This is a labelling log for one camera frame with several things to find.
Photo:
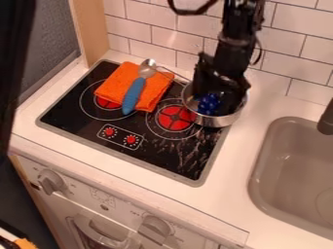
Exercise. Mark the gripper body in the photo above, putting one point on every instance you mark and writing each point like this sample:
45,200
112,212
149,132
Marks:
219,86

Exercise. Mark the orange cloth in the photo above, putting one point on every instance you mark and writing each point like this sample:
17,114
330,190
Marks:
134,86

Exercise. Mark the blue toy grape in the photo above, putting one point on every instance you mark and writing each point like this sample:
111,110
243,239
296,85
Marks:
208,103

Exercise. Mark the silver pot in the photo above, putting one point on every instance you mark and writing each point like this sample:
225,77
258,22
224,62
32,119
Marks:
212,120

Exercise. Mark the toy sink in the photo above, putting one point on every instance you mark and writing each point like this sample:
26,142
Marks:
295,175

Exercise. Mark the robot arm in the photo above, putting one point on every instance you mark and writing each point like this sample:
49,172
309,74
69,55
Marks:
237,39

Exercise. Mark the toy stove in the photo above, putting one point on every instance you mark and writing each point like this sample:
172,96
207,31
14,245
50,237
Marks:
130,129

